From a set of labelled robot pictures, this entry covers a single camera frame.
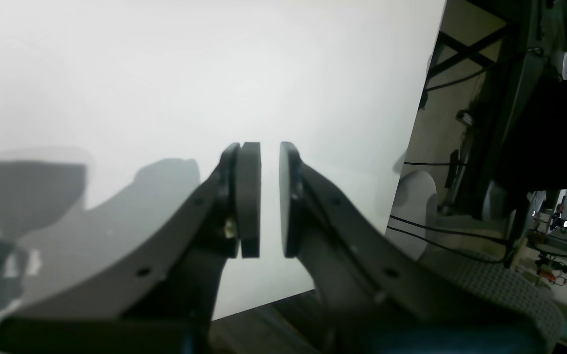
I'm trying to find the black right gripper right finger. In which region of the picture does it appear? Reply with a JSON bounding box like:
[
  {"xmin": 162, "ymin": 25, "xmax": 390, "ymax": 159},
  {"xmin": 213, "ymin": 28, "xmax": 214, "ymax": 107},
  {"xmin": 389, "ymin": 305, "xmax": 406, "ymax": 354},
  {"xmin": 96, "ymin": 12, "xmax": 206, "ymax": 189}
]
[{"xmin": 279, "ymin": 142, "xmax": 546, "ymax": 354}]

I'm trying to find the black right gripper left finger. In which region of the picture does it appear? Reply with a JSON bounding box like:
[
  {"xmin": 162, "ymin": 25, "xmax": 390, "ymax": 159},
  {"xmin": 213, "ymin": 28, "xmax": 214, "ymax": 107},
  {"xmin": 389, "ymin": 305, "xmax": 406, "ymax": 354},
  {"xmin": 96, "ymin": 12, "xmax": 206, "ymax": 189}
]
[{"xmin": 0, "ymin": 143, "xmax": 261, "ymax": 354}]

